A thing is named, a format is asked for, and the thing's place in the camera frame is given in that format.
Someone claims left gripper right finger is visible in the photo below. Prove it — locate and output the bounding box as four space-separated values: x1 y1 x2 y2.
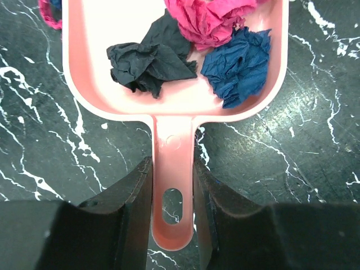
193 161 359 269

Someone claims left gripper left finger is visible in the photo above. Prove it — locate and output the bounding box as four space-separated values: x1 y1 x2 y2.
1 157 152 269

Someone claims pink dustpan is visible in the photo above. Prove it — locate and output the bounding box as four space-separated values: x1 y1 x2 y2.
62 1 289 251

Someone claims blue paper scrap centre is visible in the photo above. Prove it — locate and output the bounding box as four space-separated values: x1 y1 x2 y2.
200 26 271 109

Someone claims magenta paper scrap right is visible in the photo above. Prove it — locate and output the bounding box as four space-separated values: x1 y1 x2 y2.
164 0 259 51

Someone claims magenta paper scrap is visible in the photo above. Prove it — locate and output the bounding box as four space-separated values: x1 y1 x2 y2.
38 0 62 30
164 0 259 51

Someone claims magenta paper scrap left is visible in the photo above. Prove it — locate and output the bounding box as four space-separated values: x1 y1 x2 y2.
38 0 62 30

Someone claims dark scrap near dustpan handle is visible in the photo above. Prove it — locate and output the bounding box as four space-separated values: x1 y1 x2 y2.
106 10 197 98

